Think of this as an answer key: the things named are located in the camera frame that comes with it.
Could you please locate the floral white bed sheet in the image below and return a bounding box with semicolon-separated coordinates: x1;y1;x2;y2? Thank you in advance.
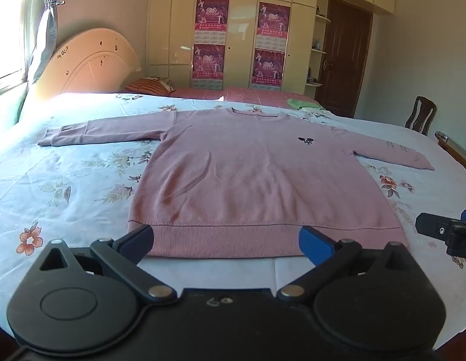
0;92;466;350

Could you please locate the floral curtain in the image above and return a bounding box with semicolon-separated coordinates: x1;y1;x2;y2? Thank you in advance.
24;0;64;83

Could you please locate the pink checked bed cover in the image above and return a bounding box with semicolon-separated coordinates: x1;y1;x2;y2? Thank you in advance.
169;86;320;110

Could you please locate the orange striped pillow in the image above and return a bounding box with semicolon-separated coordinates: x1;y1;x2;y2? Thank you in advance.
125;76;176;96

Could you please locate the cream corner shelf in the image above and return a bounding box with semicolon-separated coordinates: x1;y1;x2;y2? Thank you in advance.
306;5;329;89

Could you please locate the dark brown wooden door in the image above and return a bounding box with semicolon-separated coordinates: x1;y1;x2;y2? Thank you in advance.
315;0;373;119

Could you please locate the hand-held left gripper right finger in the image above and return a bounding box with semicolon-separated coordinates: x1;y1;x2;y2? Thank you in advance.
277;226;419;303

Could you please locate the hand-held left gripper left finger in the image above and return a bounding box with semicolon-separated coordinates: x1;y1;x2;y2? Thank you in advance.
39;224;177;304

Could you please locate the pink wall poster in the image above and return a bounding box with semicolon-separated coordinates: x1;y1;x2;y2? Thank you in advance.
255;2;291;50
192;44;224;90
251;48;285;91
195;0;230;44

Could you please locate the wooden bed footboard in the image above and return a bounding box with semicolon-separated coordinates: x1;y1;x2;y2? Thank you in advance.
435;131;466;175

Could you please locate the cream wooden headboard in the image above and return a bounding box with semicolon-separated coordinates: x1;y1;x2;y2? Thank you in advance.
30;27;141;100

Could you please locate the window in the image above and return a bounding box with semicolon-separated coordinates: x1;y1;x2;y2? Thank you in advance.
0;0;31;83

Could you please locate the dark wooden chair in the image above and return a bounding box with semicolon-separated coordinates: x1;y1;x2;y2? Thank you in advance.
405;96;437;136

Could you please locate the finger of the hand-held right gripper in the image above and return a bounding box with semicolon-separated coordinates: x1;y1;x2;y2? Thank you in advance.
415;212;466;259

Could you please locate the pink sweater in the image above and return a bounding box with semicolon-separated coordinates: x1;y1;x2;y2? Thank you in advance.
38;107;435;259

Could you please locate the green folded cloth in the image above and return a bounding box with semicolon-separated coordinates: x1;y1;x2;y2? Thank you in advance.
286;98;320;109

